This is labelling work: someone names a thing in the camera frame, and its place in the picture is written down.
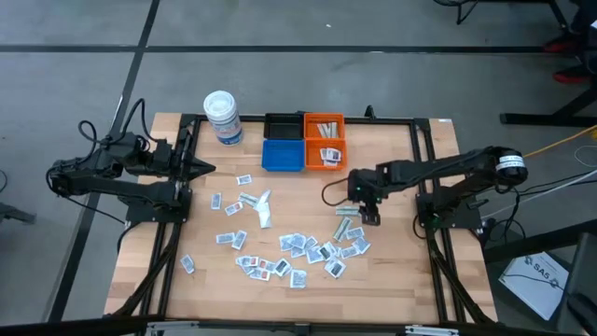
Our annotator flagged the black floor beam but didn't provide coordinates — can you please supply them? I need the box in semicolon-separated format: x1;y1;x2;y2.
482;217;597;263

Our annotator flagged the black camera mount crossbar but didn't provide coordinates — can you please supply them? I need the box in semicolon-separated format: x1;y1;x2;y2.
0;315;597;336

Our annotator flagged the black plastic basket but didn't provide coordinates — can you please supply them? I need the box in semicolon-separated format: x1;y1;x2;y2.
263;112;305;140

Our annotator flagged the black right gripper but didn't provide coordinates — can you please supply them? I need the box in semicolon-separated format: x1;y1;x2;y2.
348;168;389;227

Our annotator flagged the white wipes canister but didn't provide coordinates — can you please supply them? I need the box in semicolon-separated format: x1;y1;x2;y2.
203;90;244;147

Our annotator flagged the blue plastic basket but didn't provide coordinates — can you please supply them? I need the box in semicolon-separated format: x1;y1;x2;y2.
260;138;307;173

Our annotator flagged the person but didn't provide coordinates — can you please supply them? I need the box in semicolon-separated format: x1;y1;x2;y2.
542;0;597;87

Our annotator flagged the orange plastic basket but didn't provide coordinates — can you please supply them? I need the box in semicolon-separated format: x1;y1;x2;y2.
304;138;349;172
303;112;346;140

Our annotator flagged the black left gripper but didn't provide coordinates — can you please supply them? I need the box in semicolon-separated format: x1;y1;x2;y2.
162;152;217;180

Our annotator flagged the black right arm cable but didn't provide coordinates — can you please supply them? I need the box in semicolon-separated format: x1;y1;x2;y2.
320;175;352;208

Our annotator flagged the black stand foot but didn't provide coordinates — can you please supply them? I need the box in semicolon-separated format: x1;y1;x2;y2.
0;202;37;226

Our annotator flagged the yellow extension cable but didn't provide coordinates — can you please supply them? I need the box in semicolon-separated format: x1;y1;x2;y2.
524;124;597;160

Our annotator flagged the black floor cable bundle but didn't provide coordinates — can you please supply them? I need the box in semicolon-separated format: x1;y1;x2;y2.
479;170;597;244

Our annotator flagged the white printed paper sheet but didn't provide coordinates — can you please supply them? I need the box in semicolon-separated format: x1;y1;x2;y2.
497;251;570;322

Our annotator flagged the white floor cable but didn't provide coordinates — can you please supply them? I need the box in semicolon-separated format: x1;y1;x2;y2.
531;145;597;201

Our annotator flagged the black desk leg frame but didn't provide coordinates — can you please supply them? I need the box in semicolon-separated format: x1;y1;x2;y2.
499;0;597;128

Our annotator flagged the black chair base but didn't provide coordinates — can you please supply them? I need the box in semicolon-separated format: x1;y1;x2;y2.
432;0;482;25

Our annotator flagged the long white gauze packet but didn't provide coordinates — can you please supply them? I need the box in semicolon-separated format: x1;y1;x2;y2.
254;189;273;211
257;204;273;230

